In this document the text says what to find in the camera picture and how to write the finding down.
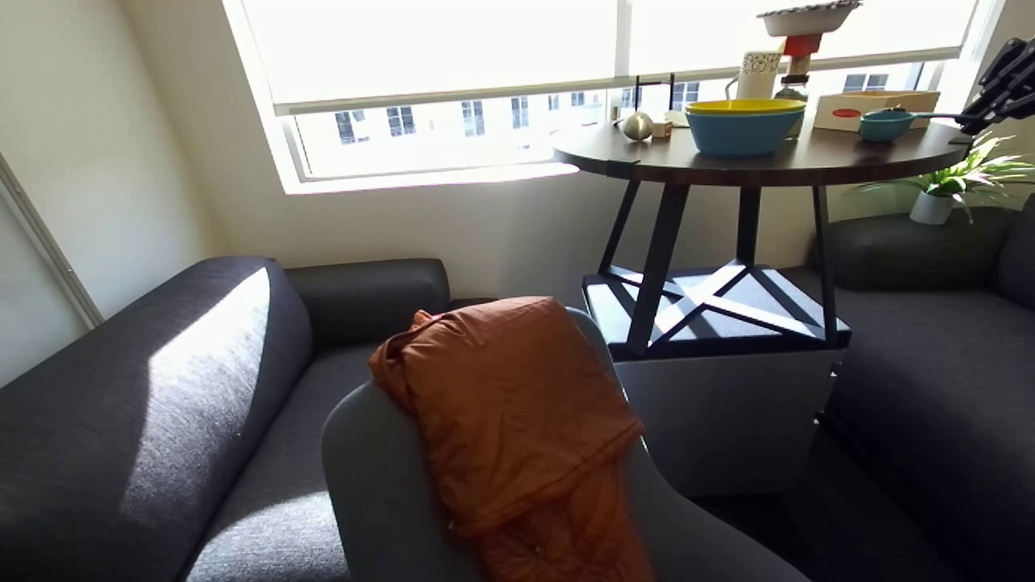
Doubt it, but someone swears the dark grey sofa left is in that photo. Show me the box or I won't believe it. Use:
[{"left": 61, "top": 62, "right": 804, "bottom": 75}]
[{"left": 0, "top": 256, "right": 450, "bottom": 582}]

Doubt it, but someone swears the white storage cube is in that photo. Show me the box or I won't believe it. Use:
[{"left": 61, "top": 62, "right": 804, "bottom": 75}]
[{"left": 582, "top": 260, "right": 851, "bottom": 495}]

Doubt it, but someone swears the round dark wooden table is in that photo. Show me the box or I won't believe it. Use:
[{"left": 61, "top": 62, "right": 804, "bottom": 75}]
[{"left": 557, "top": 126, "right": 971, "bottom": 360}]

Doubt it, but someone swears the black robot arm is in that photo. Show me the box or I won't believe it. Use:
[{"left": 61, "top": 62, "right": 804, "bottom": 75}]
[{"left": 955, "top": 39, "right": 1035, "bottom": 133}]

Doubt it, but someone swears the dark grey sofa right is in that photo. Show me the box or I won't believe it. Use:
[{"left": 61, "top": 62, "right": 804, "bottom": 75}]
[{"left": 808, "top": 201, "right": 1035, "bottom": 582}]

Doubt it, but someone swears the teal plastic measuring scoop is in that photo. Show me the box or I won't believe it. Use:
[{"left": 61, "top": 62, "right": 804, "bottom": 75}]
[{"left": 858, "top": 107, "right": 936, "bottom": 144}]

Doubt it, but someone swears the dark grey sofa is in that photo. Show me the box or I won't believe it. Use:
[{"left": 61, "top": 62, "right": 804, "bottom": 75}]
[
  {"left": 0, "top": 256, "right": 450, "bottom": 582},
  {"left": 808, "top": 201, "right": 1035, "bottom": 582}
]

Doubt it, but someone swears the green potted plant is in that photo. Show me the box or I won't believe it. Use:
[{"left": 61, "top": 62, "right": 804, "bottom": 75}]
[{"left": 909, "top": 133, "right": 1035, "bottom": 227}]

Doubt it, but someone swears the white mushroom lamp red base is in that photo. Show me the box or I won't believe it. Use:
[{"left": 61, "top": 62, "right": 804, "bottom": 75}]
[{"left": 760, "top": 0, "right": 860, "bottom": 100}]

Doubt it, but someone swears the small round metallic ball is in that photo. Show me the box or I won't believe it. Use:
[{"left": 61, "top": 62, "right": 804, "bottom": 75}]
[{"left": 622, "top": 112, "right": 654, "bottom": 142}]

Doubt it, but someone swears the orange jacket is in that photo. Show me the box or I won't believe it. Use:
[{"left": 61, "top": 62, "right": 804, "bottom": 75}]
[{"left": 368, "top": 297, "right": 654, "bottom": 582}]

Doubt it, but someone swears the grey chair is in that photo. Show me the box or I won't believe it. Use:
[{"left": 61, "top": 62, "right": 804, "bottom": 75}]
[{"left": 322, "top": 311, "right": 804, "bottom": 582}]

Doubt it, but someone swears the blue and yellow bowl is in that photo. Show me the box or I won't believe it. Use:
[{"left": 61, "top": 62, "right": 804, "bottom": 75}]
[{"left": 684, "top": 100, "right": 802, "bottom": 157}]

